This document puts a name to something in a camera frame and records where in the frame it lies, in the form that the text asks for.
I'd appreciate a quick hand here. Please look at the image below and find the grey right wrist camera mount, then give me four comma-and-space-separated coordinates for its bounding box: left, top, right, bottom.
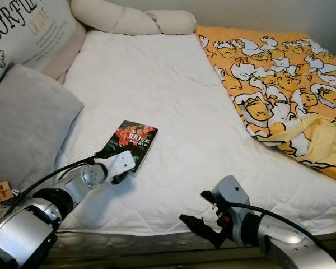
210, 175, 251, 216

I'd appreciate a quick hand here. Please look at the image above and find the yellow cartoon egg blanket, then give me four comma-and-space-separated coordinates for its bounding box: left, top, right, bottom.
195, 24, 336, 185

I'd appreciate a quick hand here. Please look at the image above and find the grey square pillow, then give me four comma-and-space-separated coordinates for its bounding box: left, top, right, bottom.
0, 63, 83, 194

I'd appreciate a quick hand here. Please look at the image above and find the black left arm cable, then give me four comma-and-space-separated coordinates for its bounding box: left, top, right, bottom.
3, 151, 113, 216

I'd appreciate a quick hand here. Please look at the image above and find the white quilted mattress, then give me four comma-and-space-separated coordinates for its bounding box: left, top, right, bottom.
59, 29, 336, 236

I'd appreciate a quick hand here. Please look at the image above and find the beige knotted bolster pillow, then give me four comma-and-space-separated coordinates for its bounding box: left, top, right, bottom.
70, 0, 197, 35

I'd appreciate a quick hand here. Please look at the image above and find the grey patterned bed base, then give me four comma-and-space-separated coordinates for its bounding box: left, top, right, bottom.
48, 229, 336, 264

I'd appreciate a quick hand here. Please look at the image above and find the dark book with red cover art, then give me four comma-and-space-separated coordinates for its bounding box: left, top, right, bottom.
100, 120, 158, 171

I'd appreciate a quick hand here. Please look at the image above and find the brown pillow tag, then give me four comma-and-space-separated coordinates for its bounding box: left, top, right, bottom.
0, 179, 12, 203

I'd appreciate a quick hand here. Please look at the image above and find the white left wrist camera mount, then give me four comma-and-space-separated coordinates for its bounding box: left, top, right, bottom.
95, 150, 136, 180

